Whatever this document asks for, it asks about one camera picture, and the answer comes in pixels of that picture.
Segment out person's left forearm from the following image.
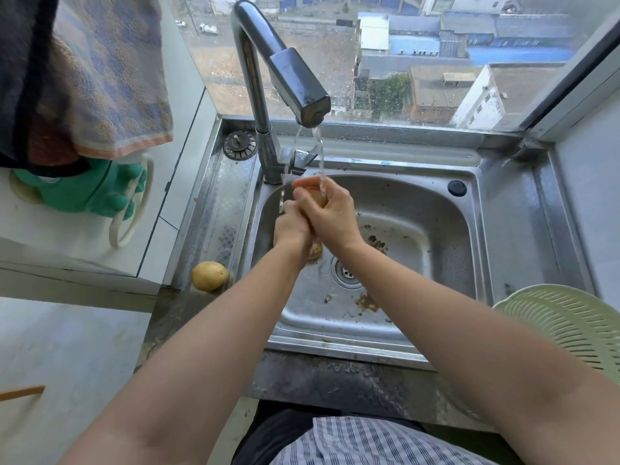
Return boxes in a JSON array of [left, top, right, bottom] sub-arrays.
[[58, 237, 312, 465]]

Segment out plaid cloth towel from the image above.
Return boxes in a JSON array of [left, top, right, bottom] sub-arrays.
[[28, 0, 174, 160]]

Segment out wooden stick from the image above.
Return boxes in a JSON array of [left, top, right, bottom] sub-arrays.
[[0, 385, 46, 403]]

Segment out person's right hand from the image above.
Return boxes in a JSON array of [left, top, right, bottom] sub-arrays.
[[292, 176, 366, 256]]

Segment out chrome kitchen faucet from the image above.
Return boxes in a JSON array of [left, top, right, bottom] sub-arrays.
[[231, 0, 332, 186]]

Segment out checked shirt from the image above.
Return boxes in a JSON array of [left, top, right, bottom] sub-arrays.
[[270, 416, 501, 465]]

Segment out green rubber glove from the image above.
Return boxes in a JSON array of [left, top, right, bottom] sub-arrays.
[[12, 157, 149, 222]]

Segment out person's right forearm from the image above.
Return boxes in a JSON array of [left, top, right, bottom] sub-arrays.
[[334, 239, 620, 465]]

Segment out white looped hose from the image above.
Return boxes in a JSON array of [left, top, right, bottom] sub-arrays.
[[108, 157, 155, 249]]

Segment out pale green plastic colander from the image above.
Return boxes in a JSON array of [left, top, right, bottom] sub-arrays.
[[492, 284, 620, 386]]

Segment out person's left hand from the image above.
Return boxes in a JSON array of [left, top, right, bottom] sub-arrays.
[[273, 199, 315, 255]]

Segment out dark hanging cloth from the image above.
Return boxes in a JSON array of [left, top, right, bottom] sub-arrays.
[[0, 0, 83, 179]]

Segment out yellow potato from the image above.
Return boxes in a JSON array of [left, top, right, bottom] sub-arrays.
[[191, 261, 230, 292]]

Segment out metal window frame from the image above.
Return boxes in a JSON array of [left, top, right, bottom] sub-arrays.
[[494, 5, 620, 162]]

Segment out stainless steel sink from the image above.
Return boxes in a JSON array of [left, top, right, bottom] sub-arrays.
[[170, 116, 597, 372]]

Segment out metal sink drain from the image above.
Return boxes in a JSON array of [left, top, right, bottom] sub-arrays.
[[330, 255, 364, 290]]

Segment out metal sink strainer plug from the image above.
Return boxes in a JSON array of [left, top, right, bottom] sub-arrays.
[[222, 130, 258, 161]]

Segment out dark trousers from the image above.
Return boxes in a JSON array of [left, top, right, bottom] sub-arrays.
[[232, 400, 427, 465]]

